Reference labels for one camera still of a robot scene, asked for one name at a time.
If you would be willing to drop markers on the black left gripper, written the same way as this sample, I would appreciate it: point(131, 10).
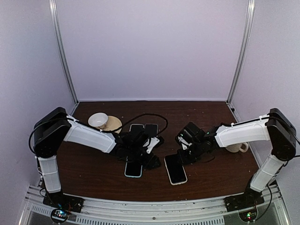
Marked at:
point(148, 164)

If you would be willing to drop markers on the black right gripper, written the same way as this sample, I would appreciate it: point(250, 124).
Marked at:
point(184, 161)

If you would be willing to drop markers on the black-screen phone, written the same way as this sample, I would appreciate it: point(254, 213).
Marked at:
point(136, 128)

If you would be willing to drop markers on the pink phone case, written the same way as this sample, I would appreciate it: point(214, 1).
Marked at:
point(136, 133)

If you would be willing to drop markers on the dark phone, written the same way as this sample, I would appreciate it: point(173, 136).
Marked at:
point(151, 130)

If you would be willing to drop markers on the clear magsafe phone case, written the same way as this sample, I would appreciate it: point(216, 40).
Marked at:
point(157, 131)

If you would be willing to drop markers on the light blue phone case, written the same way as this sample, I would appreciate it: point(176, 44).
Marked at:
point(133, 170)

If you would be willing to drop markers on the cream case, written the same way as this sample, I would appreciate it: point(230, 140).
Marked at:
point(165, 164)

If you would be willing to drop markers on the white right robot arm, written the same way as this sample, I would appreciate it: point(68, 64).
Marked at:
point(273, 130)

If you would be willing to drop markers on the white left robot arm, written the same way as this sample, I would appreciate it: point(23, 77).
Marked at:
point(58, 129)

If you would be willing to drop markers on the beige ceramic plate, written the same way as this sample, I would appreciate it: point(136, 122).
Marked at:
point(112, 124)

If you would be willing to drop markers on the cream ribbed mug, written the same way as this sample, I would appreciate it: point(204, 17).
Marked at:
point(240, 147)

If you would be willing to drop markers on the white small bowl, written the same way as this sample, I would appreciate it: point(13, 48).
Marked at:
point(98, 120)

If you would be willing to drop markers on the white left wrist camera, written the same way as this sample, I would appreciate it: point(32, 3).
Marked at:
point(152, 143)

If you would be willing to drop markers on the aluminium front rail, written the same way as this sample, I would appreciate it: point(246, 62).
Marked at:
point(209, 211)

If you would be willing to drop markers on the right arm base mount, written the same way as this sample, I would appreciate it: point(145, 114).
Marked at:
point(246, 203)

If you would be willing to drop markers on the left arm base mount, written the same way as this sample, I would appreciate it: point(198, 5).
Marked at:
point(63, 206)

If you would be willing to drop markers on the right aluminium frame post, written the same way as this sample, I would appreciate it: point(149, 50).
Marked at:
point(244, 44)

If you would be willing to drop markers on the aluminium frame post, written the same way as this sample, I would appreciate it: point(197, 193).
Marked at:
point(244, 44)
point(62, 54)

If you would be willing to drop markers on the left aluminium frame post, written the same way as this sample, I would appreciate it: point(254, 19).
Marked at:
point(62, 54)

